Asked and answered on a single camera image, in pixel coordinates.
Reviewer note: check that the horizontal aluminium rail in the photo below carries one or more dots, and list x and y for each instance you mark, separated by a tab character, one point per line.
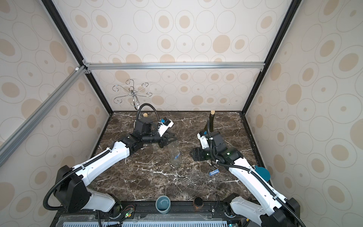
175	66

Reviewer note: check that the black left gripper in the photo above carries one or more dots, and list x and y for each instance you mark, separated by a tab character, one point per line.
165	139

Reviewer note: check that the white teal round object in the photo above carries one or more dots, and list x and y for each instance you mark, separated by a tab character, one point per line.
263	172

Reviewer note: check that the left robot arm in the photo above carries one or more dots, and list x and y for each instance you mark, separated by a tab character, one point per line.
70	191

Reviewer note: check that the left diagonal aluminium rail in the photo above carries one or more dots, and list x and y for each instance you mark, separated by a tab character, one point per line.
16	139

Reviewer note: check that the dark green wine bottle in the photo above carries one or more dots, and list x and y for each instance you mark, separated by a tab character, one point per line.
211	120

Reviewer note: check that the blue grey ceramic cup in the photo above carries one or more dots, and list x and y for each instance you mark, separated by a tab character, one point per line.
163	204

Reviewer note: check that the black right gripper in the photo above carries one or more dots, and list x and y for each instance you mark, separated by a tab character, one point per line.
200	153

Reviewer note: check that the clear bottle black cap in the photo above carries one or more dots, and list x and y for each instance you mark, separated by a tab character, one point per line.
174	153

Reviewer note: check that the chrome glass holder stand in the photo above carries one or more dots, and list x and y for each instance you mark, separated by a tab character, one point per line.
132	92

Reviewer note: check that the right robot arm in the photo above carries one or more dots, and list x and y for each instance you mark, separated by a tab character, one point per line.
273	209

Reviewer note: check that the blue peeled label strip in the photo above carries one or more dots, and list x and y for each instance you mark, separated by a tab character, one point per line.
214	172

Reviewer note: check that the small brown black cup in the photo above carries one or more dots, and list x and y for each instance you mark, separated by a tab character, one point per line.
198	203

